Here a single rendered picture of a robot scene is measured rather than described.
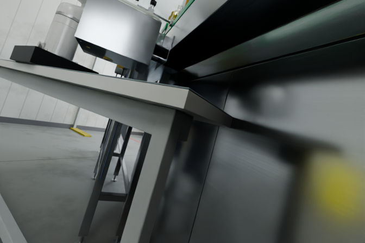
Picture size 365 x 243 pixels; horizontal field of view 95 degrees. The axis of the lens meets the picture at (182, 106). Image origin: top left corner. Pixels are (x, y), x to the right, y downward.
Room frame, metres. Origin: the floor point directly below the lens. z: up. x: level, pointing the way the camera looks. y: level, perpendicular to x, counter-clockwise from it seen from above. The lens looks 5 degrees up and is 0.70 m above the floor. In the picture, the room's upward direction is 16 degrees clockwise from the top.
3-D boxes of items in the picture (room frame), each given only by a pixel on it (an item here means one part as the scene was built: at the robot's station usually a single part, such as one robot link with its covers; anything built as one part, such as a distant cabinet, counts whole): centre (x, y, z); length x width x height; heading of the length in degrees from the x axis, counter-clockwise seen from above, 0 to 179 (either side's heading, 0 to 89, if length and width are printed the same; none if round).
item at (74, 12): (0.79, 0.60, 1.12); 0.19 x 0.12 x 0.24; 154
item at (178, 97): (1.32, 0.27, 0.73); 1.58 x 1.52 x 0.04; 58
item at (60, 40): (0.76, 0.62, 0.90); 0.19 x 0.19 x 0.18
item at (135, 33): (0.59, 0.25, 0.92); 0.27 x 0.17 x 0.15; 113
